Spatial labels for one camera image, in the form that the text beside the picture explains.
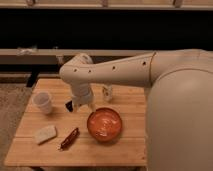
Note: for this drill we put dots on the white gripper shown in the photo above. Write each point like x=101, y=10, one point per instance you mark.
x=82, y=94

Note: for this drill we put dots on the orange ceramic bowl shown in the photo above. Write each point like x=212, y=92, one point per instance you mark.
x=104, y=125

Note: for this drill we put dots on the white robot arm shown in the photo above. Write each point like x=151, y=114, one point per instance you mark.
x=179, y=113

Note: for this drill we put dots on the small white bottle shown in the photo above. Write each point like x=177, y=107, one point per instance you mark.
x=107, y=91

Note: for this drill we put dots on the black rectangular box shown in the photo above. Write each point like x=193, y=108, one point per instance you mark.
x=69, y=106

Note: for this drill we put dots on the wooden table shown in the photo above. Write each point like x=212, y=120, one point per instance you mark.
x=128, y=150

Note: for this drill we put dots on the white plastic cup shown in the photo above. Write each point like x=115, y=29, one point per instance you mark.
x=42, y=100

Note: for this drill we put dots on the white sponge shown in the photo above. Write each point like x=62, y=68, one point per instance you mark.
x=44, y=134

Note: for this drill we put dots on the wooden rail bench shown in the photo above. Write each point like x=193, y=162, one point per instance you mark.
x=54, y=56

